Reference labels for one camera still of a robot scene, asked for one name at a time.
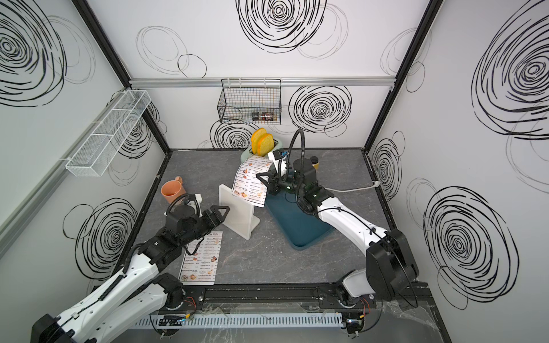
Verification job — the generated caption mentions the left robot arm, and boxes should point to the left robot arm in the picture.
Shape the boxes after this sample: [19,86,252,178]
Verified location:
[30,194,230,342]

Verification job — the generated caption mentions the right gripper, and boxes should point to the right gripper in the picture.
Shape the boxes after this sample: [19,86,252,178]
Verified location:
[256,169,306,199]

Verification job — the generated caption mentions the white toaster cable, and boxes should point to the white toaster cable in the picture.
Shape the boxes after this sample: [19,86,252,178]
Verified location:
[325,181,382,194]

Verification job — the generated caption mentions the new menu sheet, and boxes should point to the new menu sheet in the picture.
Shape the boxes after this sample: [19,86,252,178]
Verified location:
[232,155,272,207]

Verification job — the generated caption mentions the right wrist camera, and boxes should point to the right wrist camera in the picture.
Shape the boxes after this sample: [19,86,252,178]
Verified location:
[270,149,287,161]

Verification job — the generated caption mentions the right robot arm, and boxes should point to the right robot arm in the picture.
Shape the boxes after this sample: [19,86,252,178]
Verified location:
[254,134,420,304]

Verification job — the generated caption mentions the old menu sheet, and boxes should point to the old menu sheet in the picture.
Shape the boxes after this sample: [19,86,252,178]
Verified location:
[179,231,223,286]

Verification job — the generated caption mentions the black wire basket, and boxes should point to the black wire basket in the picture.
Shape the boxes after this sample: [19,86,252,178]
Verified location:
[217,78,283,124]

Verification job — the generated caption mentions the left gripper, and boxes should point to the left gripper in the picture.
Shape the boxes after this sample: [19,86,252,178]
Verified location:
[180,204,230,249]

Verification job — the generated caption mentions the mint green toaster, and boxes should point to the mint green toaster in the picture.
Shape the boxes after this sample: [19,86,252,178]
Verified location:
[240,137,283,163]

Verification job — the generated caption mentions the white slotted cable duct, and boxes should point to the white slotted cable duct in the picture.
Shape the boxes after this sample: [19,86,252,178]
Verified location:
[131,312,343,330]

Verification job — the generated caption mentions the toast slice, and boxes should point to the toast slice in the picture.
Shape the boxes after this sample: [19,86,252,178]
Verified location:
[256,134,275,157]
[250,128,267,154]

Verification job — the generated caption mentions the rear toast slice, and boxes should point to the rear toast slice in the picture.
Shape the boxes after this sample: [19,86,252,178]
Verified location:
[250,128,267,154]

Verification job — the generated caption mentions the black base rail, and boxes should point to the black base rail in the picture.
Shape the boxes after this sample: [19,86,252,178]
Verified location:
[171,282,432,310]

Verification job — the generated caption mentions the teal plastic tray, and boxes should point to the teal plastic tray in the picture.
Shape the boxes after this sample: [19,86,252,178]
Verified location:
[265,192,335,250]

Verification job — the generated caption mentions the orange mug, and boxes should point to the orange mug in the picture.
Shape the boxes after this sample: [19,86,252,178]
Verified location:
[161,177,187,204]

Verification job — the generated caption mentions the items in wire basket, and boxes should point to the items in wire basket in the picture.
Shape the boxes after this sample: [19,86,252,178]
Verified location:
[252,111,277,122]

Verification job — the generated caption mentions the front toast slice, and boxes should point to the front toast slice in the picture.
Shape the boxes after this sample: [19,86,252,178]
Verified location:
[256,134,275,157]

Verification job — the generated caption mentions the white menu holder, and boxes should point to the white menu holder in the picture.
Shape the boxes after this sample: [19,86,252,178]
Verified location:
[219,184,260,240]

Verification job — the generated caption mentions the orange juice bottle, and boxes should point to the orange juice bottle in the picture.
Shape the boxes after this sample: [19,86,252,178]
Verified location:
[310,156,320,171]

